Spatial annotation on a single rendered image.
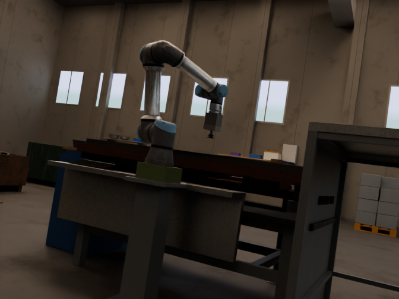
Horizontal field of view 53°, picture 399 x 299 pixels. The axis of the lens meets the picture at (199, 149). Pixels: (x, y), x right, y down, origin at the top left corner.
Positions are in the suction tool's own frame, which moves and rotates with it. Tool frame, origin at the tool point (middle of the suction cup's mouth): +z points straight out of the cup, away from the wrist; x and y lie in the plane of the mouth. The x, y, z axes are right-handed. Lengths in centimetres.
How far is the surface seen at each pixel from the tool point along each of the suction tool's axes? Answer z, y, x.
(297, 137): -89, 291, -863
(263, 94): -201, 408, -841
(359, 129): -10, -92, 28
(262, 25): -402, 436, -821
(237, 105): -162, 480, -829
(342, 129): -9, -86, 29
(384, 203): 42, 17, -690
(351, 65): -296, 178, -867
